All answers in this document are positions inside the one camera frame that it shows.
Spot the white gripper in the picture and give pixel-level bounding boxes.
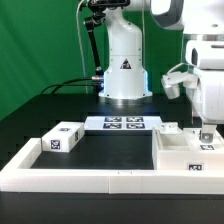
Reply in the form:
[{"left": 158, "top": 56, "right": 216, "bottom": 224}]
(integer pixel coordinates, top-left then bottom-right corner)
[{"left": 185, "top": 68, "right": 224, "bottom": 144}]

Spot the white cabinet body box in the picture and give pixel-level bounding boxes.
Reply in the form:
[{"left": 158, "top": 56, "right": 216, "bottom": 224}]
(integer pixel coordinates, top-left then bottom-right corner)
[{"left": 152, "top": 127, "right": 224, "bottom": 171}]

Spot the white cabinet door panel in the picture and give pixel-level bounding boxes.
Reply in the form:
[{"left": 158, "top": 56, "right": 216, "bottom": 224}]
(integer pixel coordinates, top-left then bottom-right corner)
[{"left": 154, "top": 122, "right": 182, "bottom": 134}]

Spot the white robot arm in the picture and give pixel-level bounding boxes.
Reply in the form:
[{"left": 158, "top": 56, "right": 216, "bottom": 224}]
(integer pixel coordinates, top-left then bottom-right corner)
[{"left": 82, "top": 0, "right": 224, "bottom": 143}]

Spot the white cabinet top block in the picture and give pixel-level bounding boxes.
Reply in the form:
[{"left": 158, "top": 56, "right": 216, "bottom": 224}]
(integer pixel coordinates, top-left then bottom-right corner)
[{"left": 41, "top": 121, "right": 85, "bottom": 153}]

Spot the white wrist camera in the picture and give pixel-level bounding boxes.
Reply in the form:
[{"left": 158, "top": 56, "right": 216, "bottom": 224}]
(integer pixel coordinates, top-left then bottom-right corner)
[{"left": 161, "top": 72, "right": 198, "bottom": 99}]

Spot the white marker base plate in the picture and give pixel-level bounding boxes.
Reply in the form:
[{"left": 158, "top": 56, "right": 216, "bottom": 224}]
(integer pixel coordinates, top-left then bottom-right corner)
[{"left": 84, "top": 116, "right": 162, "bottom": 132}]

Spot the black cable bundle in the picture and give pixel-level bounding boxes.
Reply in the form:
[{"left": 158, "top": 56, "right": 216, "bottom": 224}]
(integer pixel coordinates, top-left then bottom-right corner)
[{"left": 40, "top": 76, "right": 105, "bottom": 96}]

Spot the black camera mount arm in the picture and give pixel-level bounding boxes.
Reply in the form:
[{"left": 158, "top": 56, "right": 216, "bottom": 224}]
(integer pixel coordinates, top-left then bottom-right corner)
[{"left": 84, "top": 0, "right": 130, "bottom": 77}]

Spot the white hanging cable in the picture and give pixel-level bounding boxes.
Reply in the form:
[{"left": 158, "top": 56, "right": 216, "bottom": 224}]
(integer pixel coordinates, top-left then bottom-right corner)
[{"left": 75, "top": 0, "right": 90, "bottom": 95}]

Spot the white workspace border frame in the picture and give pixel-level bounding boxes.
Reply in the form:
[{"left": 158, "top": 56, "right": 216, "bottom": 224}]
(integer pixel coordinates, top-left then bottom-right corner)
[{"left": 0, "top": 138, "right": 224, "bottom": 195}]

